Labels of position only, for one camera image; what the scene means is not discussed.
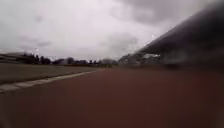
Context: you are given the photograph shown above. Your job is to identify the red running track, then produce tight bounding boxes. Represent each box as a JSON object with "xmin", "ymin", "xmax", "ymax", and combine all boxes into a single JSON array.
[{"xmin": 0, "ymin": 67, "xmax": 224, "ymax": 128}]

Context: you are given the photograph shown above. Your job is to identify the row of trees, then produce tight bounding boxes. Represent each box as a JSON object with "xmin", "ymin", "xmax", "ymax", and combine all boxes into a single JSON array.
[{"xmin": 18, "ymin": 53, "xmax": 118, "ymax": 67}]

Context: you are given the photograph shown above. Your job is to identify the pale stone kerb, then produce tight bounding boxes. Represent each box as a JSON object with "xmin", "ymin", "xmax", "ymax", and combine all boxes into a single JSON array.
[{"xmin": 0, "ymin": 69, "xmax": 101, "ymax": 93}]

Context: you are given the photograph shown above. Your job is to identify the dry grass field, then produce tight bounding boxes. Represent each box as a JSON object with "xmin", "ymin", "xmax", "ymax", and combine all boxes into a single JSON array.
[{"xmin": 0, "ymin": 62, "xmax": 103, "ymax": 85}]

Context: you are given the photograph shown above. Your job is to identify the grey grandstand building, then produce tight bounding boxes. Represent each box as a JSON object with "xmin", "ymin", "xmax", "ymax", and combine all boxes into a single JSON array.
[{"xmin": 119, "ymin": 1, "xmax": 224, "ymax": 70}]

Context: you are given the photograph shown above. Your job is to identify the long low building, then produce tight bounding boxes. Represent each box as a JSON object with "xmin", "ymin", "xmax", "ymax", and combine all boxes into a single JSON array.
[{"xmin": 0, "ymin": 52, "xmax": 24, "ymax": 65}]

